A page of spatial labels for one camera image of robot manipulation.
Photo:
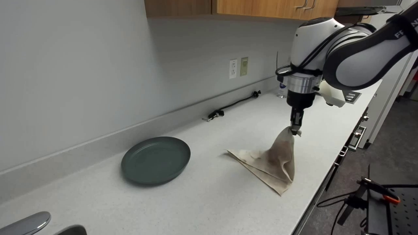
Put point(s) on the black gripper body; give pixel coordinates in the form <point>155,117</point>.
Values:
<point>299,102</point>

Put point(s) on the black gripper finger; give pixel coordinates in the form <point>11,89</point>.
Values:
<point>299,129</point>
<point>292,128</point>

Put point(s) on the stained beige towel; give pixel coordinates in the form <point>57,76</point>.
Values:
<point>275,166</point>

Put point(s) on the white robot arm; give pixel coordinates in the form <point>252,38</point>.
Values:
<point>347,57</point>

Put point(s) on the white power outlet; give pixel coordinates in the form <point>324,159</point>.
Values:
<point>232,69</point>

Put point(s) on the orange black clamp stand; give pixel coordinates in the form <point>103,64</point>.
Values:
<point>355,198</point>

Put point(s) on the dark green plate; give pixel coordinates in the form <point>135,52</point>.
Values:
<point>155,160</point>

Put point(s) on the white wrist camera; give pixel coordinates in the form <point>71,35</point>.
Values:
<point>333,96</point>

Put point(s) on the right silver cabinet handle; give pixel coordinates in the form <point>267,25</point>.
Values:
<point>310,5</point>

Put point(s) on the silver cabinet handle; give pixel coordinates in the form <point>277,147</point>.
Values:
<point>300,5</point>
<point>310,5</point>

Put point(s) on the left silver cabinet handle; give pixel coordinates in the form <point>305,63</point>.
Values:
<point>300,5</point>

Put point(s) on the wooden wall cabinet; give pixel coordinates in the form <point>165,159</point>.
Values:
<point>275,9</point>

